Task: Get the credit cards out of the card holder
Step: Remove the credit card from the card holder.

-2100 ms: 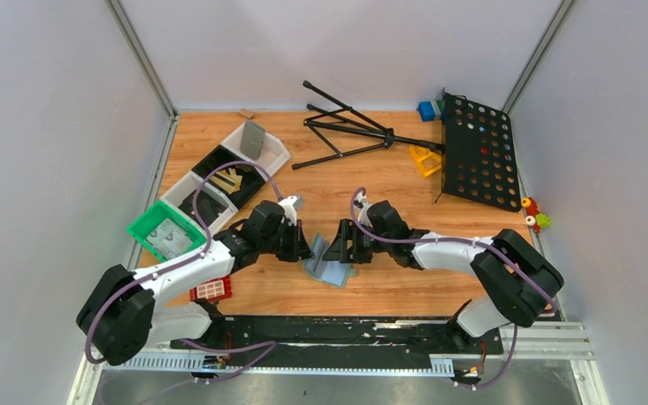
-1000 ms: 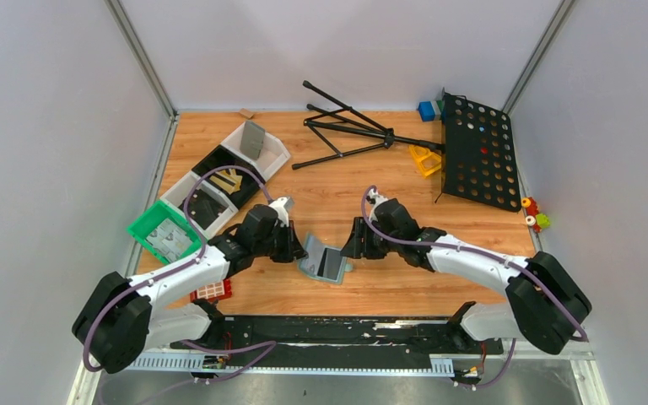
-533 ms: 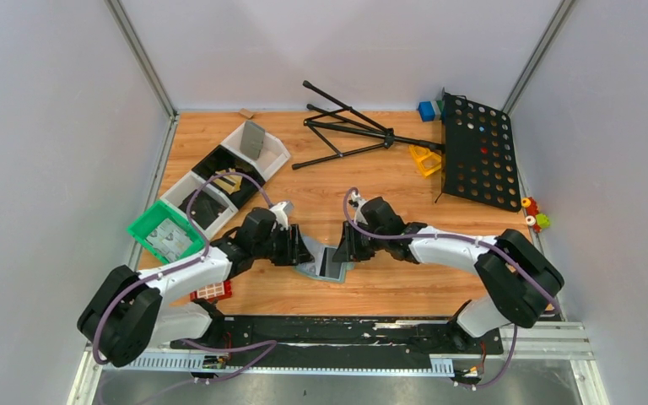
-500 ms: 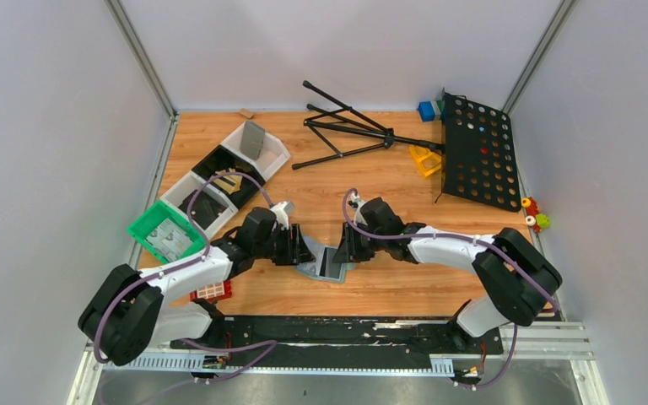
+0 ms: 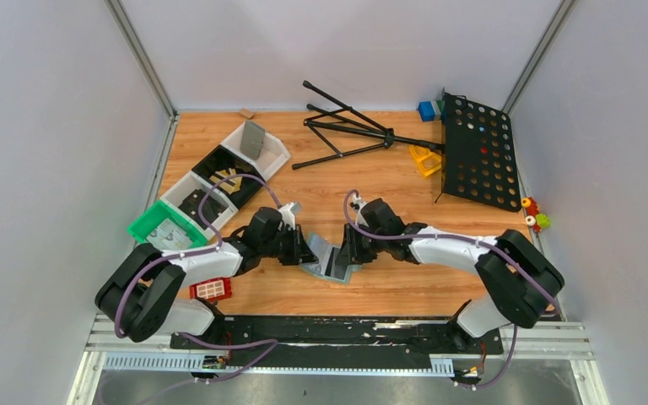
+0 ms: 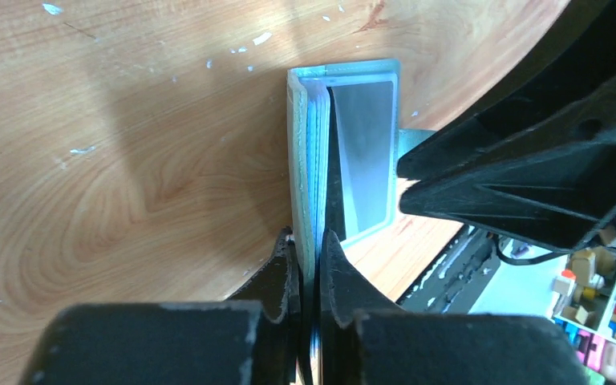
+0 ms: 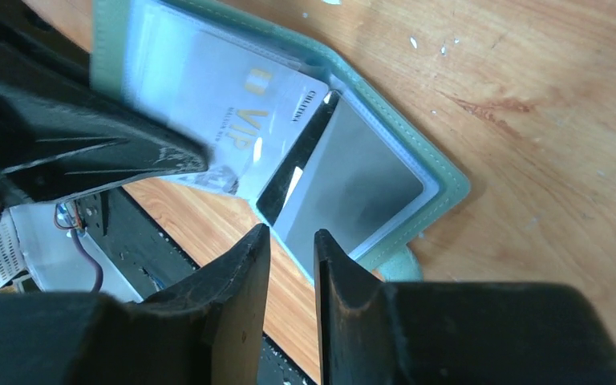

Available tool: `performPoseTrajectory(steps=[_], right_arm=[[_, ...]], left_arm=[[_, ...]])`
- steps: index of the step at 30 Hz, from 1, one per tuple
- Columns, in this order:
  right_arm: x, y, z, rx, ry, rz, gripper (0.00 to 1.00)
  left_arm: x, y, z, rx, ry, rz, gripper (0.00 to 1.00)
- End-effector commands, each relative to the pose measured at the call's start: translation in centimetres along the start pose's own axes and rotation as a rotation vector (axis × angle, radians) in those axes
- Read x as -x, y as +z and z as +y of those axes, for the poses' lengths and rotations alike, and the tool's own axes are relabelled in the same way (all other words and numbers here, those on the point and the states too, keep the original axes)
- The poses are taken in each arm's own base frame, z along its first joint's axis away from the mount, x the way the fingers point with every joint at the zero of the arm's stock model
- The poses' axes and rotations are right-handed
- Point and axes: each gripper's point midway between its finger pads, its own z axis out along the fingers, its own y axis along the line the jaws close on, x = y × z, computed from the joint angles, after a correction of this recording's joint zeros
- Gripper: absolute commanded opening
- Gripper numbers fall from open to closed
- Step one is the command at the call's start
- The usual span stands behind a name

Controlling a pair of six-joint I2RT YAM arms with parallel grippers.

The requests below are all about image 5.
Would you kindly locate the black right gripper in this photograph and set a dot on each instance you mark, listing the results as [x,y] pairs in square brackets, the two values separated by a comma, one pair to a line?
[358,245]

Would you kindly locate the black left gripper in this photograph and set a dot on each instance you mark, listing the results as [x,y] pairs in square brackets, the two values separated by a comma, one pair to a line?
[294,248]

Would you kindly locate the dark credit card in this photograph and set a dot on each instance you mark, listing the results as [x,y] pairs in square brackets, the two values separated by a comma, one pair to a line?
[336,262]

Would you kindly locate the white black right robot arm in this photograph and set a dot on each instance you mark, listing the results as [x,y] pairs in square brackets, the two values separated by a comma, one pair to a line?
[520,282]

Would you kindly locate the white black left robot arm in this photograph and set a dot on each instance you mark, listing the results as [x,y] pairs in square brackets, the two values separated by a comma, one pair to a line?
[141,296]

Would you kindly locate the gold cards in black bin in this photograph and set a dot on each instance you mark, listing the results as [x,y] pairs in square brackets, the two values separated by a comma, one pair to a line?
[230,184]

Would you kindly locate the grey card holder in bin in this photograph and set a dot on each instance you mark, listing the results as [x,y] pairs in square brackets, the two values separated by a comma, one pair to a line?
[252,140]

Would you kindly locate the silver cards in green bin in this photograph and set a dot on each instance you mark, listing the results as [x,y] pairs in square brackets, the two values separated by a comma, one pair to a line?
[169,236]

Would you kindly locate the red white toy block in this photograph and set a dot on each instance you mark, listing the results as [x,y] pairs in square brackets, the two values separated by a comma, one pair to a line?
[214,289]

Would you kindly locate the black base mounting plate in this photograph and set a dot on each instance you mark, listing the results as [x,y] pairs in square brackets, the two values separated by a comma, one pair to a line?
[344,342]

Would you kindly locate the black item in white bin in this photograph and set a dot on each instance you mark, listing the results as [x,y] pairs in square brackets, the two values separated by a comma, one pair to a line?
[201,212]

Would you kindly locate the white plastic bin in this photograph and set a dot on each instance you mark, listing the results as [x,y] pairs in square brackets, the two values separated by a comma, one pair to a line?
[273,157]
[190,182]

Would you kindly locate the black folding tripod stand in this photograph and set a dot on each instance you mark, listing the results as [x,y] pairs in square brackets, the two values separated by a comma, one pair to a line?
[349,121]

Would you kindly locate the black plastic bin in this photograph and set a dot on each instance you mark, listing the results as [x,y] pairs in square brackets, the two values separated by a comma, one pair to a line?
[221,162]

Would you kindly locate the green plastic bin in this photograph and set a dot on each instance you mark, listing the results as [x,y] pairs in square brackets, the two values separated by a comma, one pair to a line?
[153,216]

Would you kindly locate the small wooden block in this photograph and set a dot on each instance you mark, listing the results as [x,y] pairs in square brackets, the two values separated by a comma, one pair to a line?
[247,114]

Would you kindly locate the black perforated music stand tray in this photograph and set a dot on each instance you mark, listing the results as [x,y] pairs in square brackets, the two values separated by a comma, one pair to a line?
[480,158]

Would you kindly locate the blue toy block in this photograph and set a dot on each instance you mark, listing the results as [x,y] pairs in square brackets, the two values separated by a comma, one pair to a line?
[430,111]

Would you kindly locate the red yellow green toy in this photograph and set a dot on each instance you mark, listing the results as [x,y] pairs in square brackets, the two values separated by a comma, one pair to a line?
[534,217]

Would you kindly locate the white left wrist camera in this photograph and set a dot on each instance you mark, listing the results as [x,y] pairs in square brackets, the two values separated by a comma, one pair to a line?
[288,213]

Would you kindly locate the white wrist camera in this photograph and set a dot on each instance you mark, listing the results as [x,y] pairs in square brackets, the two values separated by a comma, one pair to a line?
[357,204]
[288,213]

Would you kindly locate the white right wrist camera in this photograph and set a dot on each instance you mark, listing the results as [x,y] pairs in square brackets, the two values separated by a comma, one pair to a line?
[357,204]

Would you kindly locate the yellow plastic toy frame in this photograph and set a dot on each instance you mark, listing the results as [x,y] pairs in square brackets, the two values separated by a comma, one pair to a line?
[427,162]

